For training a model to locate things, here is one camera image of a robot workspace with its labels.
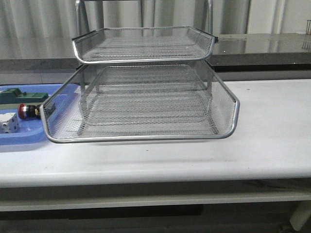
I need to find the red emergency stop button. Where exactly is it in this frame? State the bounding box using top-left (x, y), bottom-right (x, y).
top-left (17, 103), bottom-right (42, 120)

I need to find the blue plastic tray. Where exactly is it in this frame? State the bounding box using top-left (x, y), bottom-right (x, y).
top-left (0, 83), bottom-right (80, 146)

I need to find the grey stone back counter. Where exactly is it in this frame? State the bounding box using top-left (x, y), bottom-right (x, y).
top-left (0, 33), bottom-right (311, 85)

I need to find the green terminal block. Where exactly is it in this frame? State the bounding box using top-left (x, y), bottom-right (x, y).
top-left (0, 88), bottom-right (49, 104)

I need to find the white grey connector block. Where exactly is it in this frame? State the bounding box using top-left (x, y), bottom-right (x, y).
top-left (0, 113), bottom-right (19, 133)

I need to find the white table leg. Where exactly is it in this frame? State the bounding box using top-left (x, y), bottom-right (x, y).
top-left (289, 200), bottom-right (311, 232)

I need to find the grey metal rack frame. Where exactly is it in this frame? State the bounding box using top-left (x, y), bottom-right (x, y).
top-left (74, 0), bottom-right (219, 135)

